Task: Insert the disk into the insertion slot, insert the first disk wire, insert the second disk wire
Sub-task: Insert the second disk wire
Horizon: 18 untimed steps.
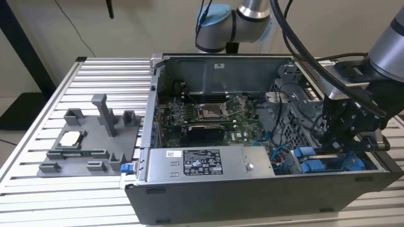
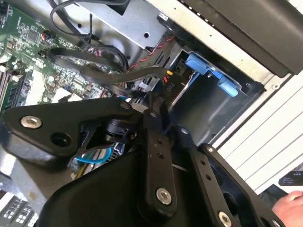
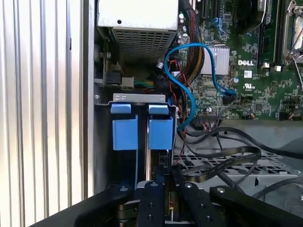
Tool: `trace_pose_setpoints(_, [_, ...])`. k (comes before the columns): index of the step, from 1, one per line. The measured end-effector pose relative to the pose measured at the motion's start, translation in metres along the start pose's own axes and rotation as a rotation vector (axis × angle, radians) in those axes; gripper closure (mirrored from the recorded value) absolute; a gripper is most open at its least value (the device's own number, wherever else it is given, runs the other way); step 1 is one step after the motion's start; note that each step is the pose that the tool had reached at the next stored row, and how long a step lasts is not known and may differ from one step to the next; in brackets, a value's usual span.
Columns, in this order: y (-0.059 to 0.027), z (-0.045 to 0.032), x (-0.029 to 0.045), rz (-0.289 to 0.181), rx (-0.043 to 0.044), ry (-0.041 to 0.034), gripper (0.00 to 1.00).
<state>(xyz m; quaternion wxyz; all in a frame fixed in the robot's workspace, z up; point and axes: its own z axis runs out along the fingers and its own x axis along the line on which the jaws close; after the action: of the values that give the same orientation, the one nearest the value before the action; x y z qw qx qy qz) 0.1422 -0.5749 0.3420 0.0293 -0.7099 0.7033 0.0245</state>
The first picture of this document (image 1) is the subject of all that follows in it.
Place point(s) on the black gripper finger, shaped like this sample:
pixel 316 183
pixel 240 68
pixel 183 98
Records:
pixel 375 142
pixel 332 127

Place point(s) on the hard disk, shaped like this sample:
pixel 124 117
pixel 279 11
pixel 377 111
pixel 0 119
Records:
pixel 311 163

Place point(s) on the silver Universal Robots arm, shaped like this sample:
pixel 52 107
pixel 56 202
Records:
pixel 220 28

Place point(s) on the blue disk bay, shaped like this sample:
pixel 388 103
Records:
pixel 357 164

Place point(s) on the grey metal drive cage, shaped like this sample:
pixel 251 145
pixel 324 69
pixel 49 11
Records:
pixel 284 99

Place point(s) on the green motherboard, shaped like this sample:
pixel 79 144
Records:
pixel 245 132

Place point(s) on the CPU socket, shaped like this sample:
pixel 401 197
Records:
pixel 209 111

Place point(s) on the black graphics card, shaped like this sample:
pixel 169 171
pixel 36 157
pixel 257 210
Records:
pixel 205 136

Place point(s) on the black open PC case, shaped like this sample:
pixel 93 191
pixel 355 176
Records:
pixel 240 201

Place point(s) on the thin metal locking lever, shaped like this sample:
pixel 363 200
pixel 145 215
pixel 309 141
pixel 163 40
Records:
pixel 192 98

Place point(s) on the silver power supply unit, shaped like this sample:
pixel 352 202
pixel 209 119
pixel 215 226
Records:
pixel 164 163

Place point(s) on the grey parts rack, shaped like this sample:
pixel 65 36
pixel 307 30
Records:
pixel 95 142

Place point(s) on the green RAM stick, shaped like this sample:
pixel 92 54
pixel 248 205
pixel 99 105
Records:
pixel 79 154

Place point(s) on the silver CPU chip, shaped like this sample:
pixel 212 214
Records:
pixel 72 139

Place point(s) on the black table corner cap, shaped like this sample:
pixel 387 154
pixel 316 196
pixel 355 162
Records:
pixel 81 58

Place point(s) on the black antenna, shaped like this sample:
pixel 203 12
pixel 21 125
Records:
pixel 109 9

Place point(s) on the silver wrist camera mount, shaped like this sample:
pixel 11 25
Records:
pixel 341 81

